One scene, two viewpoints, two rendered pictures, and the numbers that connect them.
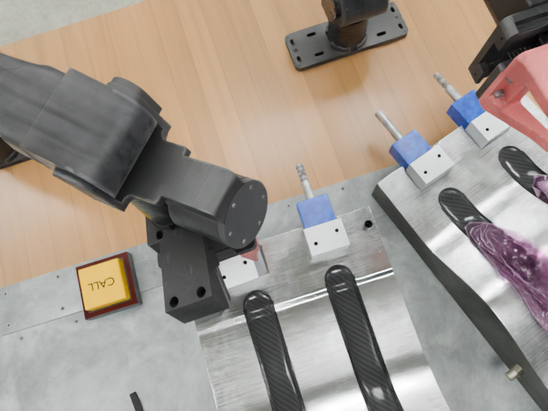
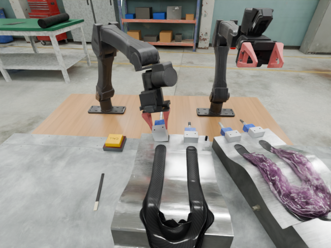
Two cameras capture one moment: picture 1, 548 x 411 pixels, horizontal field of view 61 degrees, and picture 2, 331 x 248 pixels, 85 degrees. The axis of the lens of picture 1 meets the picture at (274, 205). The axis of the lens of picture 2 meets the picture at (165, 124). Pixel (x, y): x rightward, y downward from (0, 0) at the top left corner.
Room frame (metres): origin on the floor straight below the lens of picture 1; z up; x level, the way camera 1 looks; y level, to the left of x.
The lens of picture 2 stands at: (-0.41, -0.05, 1.34)
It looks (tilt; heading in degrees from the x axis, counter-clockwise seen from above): 36 degrees down; 10
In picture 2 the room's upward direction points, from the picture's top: straight up
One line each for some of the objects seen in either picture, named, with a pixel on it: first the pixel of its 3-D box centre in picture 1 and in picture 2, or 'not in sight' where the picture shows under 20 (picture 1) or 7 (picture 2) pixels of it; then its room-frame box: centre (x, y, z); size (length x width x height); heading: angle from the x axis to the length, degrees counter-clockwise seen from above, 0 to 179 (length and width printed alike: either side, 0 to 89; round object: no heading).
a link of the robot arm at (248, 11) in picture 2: not in sight; (248, 28); (0.28, -0.20, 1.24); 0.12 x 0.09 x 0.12; 7
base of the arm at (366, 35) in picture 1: (347, 22); (215, 107); (0.46, -0.18, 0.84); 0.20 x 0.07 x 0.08; 97
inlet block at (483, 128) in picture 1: (464, 105); (248, 128); (0.27, -0.30, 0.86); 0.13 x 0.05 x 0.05; 23
